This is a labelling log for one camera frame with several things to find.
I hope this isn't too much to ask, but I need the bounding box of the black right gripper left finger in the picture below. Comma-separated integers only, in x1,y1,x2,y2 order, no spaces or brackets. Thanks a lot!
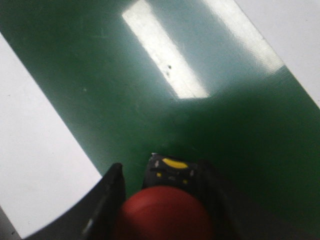
26,163,126,240

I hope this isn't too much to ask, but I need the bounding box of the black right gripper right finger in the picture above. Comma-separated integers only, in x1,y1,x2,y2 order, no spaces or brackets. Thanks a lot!
197,160,240,240

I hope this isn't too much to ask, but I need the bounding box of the green conveyor belt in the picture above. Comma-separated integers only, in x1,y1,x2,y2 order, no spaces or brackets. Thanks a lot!
0,0,320,237

